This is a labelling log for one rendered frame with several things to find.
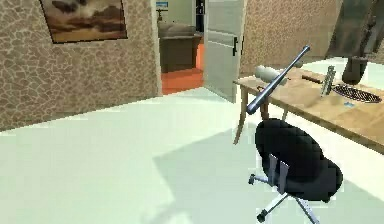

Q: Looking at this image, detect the brown sofa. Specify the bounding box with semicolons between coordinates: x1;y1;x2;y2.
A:
157;21;204;74

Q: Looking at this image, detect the white room door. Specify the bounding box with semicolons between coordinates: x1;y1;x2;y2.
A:
203;0;248;104

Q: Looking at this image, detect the grey cylinder bottle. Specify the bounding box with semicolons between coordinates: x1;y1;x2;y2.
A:
254;65;289;87

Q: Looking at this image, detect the dark blue baseball bat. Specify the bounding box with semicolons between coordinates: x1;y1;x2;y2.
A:
246;45;311;116

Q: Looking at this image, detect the black office chair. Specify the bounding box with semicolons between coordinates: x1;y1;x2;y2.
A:
247;118;344;224

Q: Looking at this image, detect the wooden table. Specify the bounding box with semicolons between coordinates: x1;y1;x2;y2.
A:
232;67;384;155

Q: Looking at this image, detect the silver grey upright object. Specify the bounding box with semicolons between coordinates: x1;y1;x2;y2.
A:
320;65;337;98

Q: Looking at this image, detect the brown framed landscape picture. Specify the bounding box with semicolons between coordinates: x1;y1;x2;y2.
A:
39;0;129;45

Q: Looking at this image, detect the black tennis racket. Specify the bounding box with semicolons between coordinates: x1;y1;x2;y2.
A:
301;74;383;104

